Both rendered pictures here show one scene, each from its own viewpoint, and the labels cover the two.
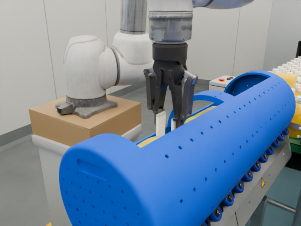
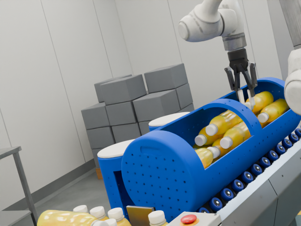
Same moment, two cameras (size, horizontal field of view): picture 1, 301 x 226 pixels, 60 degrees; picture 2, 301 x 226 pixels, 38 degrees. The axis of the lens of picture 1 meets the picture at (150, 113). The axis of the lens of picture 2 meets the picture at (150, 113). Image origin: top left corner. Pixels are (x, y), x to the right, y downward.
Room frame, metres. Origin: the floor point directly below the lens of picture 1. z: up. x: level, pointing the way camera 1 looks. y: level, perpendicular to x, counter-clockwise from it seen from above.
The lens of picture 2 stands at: (2.34, -0.41, 1.49)
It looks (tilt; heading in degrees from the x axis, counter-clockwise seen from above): 8 degrees down; 181
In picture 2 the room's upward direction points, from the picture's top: 14 degrees counter-clockwise
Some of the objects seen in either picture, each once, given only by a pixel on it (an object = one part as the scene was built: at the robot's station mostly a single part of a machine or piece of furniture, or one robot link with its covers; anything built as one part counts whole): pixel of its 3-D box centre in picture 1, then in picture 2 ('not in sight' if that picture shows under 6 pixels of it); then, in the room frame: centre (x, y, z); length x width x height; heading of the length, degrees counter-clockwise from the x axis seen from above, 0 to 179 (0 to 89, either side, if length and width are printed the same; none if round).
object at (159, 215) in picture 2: not in sight; (156, 215); (1.33, -0.47, 1.09); 0.04 x 0.04 x 0.02
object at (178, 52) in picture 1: (169, 63); (238, 60); (0.57, -0.04, 1.35); 0.08 x 0.07 x 0.09; 50
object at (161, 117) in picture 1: (161, 126); (251, 97); (0.59, -0.03, 1.19); 0.03 x 0.01 x 0.07; 140
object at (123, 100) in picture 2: not in sight; (141, 121); (-3.18, -0.64, 0.59); 1.20 x 0.80 x 1.19; 59
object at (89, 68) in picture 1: (87, 65); not in sight; (0.99, 0.24, 1.27); 0.18 x 0.16 x 0.22; 120
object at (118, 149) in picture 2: not in sight; (124, 148); (0.19, -0.61, 1.03); 0.28 x 0.28 x 0.01
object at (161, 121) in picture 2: not in sight; (170, 119); (-0.30, -0.34, 1.03); 0.28 x 0.28 x 0.01
